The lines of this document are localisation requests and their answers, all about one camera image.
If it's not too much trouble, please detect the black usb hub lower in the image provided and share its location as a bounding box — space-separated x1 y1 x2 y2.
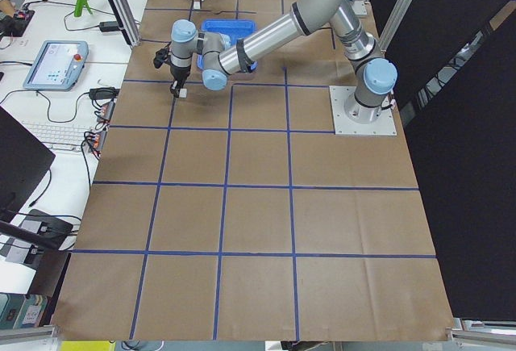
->
84 130 107 155

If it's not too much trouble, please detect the black usb hub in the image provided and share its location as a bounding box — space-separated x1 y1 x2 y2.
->
95 101 115 123
84 130 107 155

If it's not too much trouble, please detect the aluminium frame post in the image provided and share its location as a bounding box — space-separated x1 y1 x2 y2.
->
107 0 141 48

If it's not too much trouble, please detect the blue plastic tray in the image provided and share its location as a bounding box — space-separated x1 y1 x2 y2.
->
195 19 256 76

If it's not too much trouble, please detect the brown paper table cover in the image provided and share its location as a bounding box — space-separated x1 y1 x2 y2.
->
52 0 453 341

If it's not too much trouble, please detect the teach pendant with screen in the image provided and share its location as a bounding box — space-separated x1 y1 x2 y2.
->
23 40 89 91

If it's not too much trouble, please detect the black device with red button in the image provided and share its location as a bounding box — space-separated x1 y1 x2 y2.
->
1 9 35 38

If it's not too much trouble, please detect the black monitor stand base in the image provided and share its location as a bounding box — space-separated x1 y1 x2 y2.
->
1 211 73 250

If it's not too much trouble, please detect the white keyboard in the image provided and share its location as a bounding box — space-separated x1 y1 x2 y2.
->
21 121 93 153

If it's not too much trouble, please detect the black adapter with cables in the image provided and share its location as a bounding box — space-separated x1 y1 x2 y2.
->
89 86 119 100

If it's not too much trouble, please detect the black power adapter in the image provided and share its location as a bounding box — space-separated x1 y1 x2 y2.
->
98 21 119 32

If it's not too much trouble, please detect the black usb hub upper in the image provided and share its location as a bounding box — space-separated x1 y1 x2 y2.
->
95 101 115 123

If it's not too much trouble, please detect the green plastic clamp tool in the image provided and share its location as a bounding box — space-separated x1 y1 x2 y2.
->
73 0 93 18

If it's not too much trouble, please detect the black monitor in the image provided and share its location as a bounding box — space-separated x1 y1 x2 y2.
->
0 108 55 222

